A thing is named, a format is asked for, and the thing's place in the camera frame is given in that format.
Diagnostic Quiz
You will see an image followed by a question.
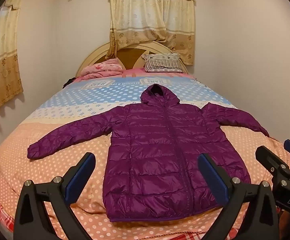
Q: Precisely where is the cream wooden headboard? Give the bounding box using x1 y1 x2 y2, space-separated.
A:
76 41 187 78

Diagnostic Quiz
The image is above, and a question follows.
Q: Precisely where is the beige floral curtain with valance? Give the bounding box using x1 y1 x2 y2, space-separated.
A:
106 0 196 66

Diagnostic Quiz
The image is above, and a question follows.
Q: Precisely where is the purple hooded puffer jacket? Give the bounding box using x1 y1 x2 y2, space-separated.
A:
27 84 270 222

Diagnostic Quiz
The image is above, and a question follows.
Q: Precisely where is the polka dot bed quilt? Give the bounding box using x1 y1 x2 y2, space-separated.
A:
0 70 290 240

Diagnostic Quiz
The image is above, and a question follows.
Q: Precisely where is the red plaid bed sheet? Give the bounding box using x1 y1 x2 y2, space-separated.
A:
0 200 18 232

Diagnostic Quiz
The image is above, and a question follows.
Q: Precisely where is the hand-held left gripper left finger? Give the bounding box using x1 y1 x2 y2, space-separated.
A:
13 152 96 240

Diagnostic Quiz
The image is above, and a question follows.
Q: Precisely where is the striped pillow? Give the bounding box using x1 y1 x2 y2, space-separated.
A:
141 53 183 73

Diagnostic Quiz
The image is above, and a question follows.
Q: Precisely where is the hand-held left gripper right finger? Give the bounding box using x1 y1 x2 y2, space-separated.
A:
197 153 280 240

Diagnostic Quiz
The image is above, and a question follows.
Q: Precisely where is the pink folded blanket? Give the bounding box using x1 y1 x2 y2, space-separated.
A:
79 58 124 80

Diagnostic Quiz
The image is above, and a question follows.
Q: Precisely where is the black cloth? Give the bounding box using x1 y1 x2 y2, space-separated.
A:
62 77 77 88

